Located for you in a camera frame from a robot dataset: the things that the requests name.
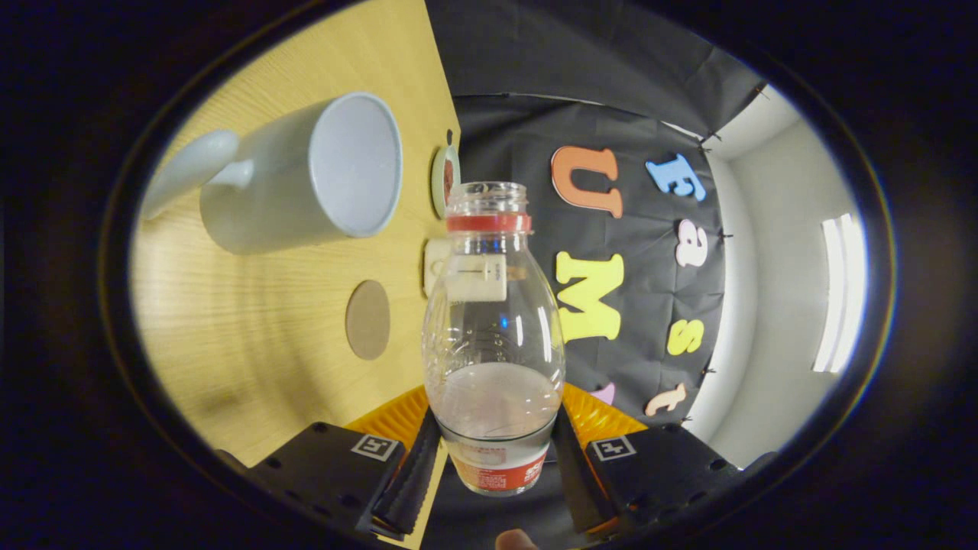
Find large ceiling light panel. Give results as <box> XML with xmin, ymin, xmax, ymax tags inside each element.
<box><xmin>812</xmin><ymin>212</ymin><xmax>868</xmax><ymax>374</ymax></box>

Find pale blue cup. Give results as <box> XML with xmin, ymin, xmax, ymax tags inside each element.
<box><xmin>141</xmin><ymin>92</ymin><xmax>403</xmax><ymax>255</ymax></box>

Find round brown coaster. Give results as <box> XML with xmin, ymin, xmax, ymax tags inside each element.
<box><xmin>345</xmin><ymin>280</ymin><xmax>391</xmax><ymax>361</ymax></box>

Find clear plastic juice bottle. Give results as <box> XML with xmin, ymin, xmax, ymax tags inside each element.
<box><xmin>422</xmin><ymin>181</ymin><xmax>566</xmax><ymax>497</ymax></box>

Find pale green plate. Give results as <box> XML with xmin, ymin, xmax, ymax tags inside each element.
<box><xmin>430</xmin><ymin>144</ymin><xmax>461</xmax><ymax>221</ymax></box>

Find white toaster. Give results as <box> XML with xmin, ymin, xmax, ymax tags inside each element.
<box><xmin>423</xmin><ymin>237</ymin><xmax>509</xmax><ymax>303</ymax></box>

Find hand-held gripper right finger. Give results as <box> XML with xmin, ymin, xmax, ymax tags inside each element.
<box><xmin>552</xmin><ymin>382</ymin><xmax>742</xmax><ymax>534</ymax></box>

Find wooden table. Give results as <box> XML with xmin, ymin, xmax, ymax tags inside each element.
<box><xmin>130</xmin><ymin>0</ymin><xmax>461</xmax><ymax>468</ymax></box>

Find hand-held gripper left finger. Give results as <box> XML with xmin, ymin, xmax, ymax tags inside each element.
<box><xmin>246</xmin><ymin>384</ymin><xmax>444</xmax><ymax>540</ymax></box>

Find black backdrop cloth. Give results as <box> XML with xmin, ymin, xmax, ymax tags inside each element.
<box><xmin>424</xmin><ymin>0</ymin><xmax>769</xmax><ymax>429</ymax></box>

